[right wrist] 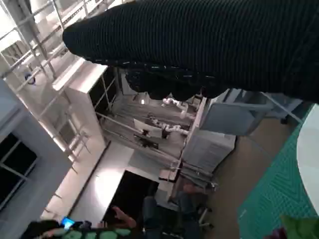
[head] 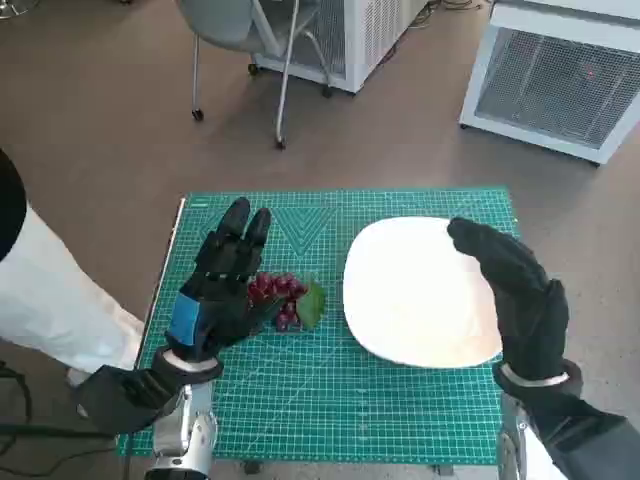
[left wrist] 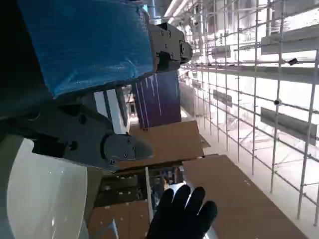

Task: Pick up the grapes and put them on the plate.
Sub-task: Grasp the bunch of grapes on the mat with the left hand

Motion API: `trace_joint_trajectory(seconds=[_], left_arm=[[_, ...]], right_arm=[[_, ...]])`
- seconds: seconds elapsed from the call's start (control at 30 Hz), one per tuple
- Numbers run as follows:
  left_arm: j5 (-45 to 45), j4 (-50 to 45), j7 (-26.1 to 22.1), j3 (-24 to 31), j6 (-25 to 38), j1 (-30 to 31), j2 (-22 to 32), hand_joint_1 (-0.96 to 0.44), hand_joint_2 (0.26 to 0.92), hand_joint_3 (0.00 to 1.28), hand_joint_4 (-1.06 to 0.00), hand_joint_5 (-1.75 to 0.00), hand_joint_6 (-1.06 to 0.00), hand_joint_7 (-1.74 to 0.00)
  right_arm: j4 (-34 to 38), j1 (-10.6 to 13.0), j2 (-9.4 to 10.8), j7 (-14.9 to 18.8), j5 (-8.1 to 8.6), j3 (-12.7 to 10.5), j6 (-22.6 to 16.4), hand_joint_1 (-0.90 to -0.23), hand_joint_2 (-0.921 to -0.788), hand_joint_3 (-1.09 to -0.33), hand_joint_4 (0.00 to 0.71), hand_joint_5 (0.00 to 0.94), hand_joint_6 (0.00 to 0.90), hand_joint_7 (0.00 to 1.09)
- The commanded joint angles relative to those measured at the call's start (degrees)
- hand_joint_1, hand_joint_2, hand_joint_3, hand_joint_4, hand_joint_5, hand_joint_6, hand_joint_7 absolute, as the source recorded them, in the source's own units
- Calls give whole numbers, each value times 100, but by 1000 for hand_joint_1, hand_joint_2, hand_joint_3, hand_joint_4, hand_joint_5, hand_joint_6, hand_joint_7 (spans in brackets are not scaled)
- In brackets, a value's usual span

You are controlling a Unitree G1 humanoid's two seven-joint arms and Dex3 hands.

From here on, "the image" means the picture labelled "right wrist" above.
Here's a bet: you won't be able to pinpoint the grey chair metal legs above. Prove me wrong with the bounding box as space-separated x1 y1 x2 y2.
199 88 305 136

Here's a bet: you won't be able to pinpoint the black knitted gloved right hand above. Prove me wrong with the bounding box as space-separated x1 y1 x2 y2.
62 0 319 102

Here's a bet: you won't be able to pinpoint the white mesh cabinet on casters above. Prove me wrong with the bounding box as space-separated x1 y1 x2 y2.
180 97 237 174

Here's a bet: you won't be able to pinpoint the silver metal truss frame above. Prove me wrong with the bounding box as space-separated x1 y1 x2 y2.
0 0 120 175

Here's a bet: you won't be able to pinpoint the person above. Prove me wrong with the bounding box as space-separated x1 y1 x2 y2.
24 183 217 239

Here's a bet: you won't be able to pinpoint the green cutting mat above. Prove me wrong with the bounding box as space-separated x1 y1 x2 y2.
238 104 319 239

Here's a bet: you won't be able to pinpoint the white plate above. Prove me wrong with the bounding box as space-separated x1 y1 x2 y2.
296 103 319 217

